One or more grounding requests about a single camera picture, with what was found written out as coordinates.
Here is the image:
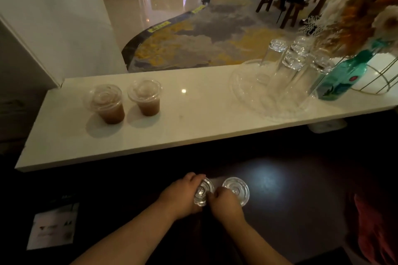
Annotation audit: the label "person's right hand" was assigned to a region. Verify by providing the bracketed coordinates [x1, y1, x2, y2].
[207, 186, 247, 226]

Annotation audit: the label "person's left hand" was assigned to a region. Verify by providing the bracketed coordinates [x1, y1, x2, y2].
[158, 172, 206, 220]

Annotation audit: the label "clear lidded plastic cup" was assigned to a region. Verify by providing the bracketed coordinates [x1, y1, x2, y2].
[222, 177, 250, 207]
[193, 177, 215, 206]

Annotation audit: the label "person's left forearm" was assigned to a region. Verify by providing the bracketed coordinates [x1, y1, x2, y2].
[70, 198, 181, 265]

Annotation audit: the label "person's right forearm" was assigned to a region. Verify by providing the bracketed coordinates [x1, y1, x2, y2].
[221, 216, 293, 265]

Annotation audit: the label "small plastic cup brown drink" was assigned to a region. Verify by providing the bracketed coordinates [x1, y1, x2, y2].
[127, 79, 163, 117]

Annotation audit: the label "clear glass tray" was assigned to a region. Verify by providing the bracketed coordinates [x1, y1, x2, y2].
[229, 58, 318, 120]

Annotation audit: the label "large plastic cup brown drink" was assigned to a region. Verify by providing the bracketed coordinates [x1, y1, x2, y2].
[83, 84, 126, 125]

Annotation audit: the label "clear drinking glass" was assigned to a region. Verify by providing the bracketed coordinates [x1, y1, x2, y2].
[284, 36, 315, 68]
[257, 38, 289, 86]
[288, 57, 337, 108]
[267, 51, 308, 105]

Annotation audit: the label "grey yellow patterned rug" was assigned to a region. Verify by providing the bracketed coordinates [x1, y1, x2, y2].
[121, 0, 300, 73]

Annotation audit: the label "white paper card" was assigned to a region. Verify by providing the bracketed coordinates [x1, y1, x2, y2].
[26, 203, 80, 251]

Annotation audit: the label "red cloth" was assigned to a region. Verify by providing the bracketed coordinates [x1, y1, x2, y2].
[353, 193, 398, 265]

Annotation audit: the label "teal glass bottle vase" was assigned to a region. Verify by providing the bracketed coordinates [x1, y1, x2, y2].
[315, 49, 374, 101]

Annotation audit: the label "wooden stool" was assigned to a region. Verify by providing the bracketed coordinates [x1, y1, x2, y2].
[278, 0, 309, 30]

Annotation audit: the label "orange white dried flowers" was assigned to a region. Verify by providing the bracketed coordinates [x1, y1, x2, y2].
[299, 0, 398, 61]

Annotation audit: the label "gold wire basket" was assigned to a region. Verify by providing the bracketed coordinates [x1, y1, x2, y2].
[351, 54, 398, 95]

